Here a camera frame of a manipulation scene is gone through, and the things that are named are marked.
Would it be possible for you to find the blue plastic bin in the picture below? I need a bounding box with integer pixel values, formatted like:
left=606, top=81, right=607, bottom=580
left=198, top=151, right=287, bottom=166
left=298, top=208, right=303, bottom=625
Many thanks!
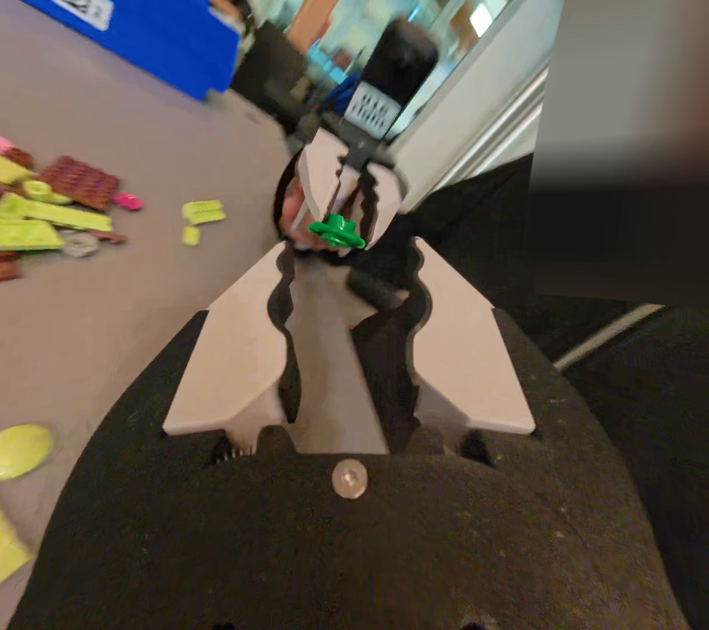
left=0, top=0, right=242, bottom=102

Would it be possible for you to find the person's black jacket torso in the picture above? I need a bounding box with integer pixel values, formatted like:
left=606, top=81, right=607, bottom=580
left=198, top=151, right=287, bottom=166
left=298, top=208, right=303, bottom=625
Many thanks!
left=427, top=298, right=709, bottom=630

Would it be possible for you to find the pile of colourful toy bricks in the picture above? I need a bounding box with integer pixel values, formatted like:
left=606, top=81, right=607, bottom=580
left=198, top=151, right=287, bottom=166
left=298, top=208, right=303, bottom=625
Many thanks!
left=0, top=137, right=227, bottom=583

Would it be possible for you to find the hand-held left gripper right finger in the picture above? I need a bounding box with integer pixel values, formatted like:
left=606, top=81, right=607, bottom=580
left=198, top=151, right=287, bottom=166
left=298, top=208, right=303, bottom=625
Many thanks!
left=401, top=237, right=537, bottom=434

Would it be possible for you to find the blue jacket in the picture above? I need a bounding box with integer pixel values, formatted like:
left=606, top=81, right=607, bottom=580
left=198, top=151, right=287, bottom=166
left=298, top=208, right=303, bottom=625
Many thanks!
left=321, top=73, right=361, bottom=116

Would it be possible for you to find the black green round toy piece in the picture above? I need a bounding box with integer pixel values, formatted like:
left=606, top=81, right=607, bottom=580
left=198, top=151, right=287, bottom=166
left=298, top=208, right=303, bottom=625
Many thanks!
left=308, top=214, right=366, bottom=250

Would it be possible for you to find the person's right hand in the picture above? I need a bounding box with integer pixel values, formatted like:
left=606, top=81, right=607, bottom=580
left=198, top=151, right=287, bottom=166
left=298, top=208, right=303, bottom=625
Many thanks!
left=278, top=180, right=334, bottom=251

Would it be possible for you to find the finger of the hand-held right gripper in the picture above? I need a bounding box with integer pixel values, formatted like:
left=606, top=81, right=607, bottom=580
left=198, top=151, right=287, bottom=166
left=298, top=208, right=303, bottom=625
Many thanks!
left=298, top=130, right=348, bottom=225
left=348, top=164, right=405, bottom=258

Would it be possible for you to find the person's right forearm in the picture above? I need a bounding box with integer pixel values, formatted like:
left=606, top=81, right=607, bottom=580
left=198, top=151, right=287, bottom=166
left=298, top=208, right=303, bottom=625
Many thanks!
left=354, top=154, right=534, bottom=310

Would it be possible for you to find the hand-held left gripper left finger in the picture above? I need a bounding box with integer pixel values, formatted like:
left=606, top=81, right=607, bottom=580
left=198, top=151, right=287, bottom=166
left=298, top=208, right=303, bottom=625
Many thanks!
left=162, top=241, right=302, bottom=436

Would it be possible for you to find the black office chair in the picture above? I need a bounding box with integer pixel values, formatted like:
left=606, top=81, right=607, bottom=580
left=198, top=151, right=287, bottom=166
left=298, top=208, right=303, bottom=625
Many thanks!
left=233, top=21, right=311, bottom=132

